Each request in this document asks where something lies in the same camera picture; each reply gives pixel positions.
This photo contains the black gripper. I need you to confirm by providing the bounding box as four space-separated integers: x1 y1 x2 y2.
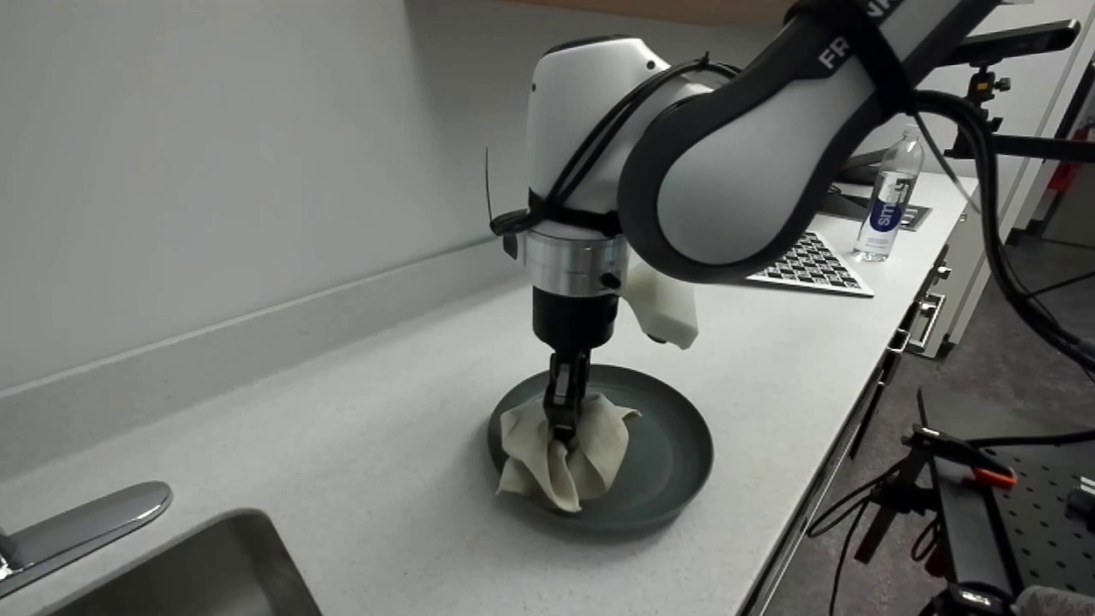
532 292 618 444

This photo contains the white towel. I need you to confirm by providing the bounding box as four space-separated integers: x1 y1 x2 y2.
495 392 641 512

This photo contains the dark green plate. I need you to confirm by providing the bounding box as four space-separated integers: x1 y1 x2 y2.
514 367 715 541

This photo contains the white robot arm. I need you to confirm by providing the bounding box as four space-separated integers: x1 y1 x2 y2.
489 0 1002 440

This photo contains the checkerboard calibration board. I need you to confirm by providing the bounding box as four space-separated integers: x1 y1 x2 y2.
748 228 872 296

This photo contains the plastic water bottle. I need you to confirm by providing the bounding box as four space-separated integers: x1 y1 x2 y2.
855 134 922 263

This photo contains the black tripod with red clamp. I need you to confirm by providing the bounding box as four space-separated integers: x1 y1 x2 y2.
803 386 1095 616

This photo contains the steel sink basin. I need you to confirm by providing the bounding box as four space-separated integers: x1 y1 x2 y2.
45 509 322 616

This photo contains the chrome faucet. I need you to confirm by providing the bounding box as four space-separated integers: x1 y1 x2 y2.
0 479 173 598

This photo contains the black camera on stand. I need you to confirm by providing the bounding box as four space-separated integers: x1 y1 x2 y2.
945 17 1095 165

